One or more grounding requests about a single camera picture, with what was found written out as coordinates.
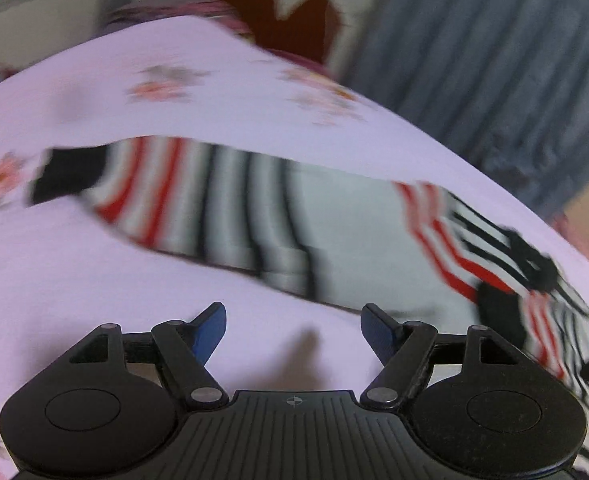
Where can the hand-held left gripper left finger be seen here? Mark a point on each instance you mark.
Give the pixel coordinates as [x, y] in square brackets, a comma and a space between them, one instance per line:
[208, 332]

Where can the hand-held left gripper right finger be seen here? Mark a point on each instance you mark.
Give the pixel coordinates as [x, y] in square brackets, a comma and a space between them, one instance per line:
[378, 332]

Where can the black red white striped sweater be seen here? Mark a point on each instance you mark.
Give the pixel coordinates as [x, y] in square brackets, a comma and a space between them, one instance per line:
[254, 210]

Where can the floral pink bed sheet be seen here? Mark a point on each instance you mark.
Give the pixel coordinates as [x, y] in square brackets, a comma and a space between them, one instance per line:
[174, 110]

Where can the grey-blue curtain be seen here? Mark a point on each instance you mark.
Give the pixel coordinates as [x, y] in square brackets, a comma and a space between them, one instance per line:
[474, 50]

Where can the pink pillow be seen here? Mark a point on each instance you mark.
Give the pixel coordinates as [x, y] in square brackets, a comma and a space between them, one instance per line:
[174, 7]

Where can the red and white headboard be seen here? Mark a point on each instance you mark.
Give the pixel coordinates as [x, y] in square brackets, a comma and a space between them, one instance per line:
[244, 0]

